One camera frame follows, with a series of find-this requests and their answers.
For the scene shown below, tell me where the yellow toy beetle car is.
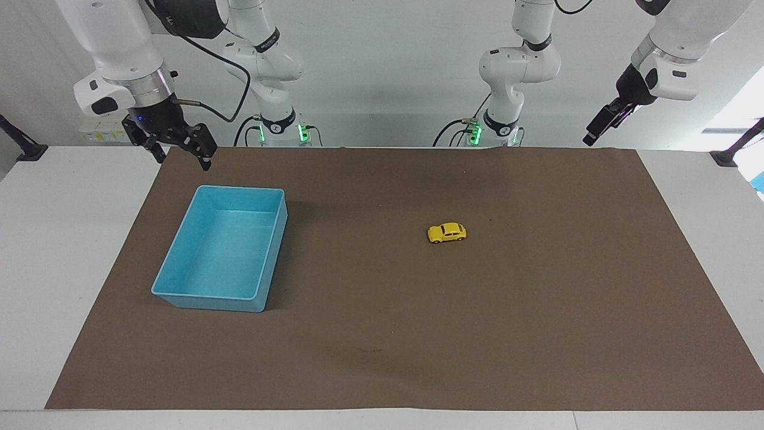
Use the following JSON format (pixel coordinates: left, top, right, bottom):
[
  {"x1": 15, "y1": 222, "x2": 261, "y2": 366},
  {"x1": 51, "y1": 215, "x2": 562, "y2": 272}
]
[{"x1": 427, "y1": 222, "x2": 468, "y2": 245}]

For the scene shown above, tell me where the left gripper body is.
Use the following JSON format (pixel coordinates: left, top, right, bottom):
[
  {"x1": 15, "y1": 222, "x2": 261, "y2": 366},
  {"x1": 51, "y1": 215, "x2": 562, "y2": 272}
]
[{"x1": 604, "y1": 62, "x2": 658, "y2": 124}]

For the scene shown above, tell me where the light blue plastic bin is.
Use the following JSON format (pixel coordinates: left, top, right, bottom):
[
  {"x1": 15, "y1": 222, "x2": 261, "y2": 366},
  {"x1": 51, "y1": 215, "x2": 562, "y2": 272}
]
[{"x1": 150, "y1": 185, "x2": 289, "y2": 314}]

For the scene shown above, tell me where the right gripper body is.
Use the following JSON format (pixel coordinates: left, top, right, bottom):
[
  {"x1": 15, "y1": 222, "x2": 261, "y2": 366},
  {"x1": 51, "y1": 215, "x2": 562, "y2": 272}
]
[{"x1": 127, "y1": 94, "x2": 190, "y2": 144}]

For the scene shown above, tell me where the black stand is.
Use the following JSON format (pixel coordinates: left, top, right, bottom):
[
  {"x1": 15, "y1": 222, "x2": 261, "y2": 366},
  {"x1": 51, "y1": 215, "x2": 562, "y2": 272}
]
[
  {"x1": 710, "y1": 118, "x2": 764, "y2": 168},
  {"x1": 0, "y1": 113, "x2": 49, "y2": 162}
]

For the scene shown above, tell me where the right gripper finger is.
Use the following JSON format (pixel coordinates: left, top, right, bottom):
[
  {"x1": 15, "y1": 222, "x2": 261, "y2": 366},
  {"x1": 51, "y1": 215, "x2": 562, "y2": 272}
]
[
  {"x1": 171, "y1": 122, "x2": 218, "y2": 173},
  {"x1": 122, "y1": 117, "x2": 168, "y2": 164}
]

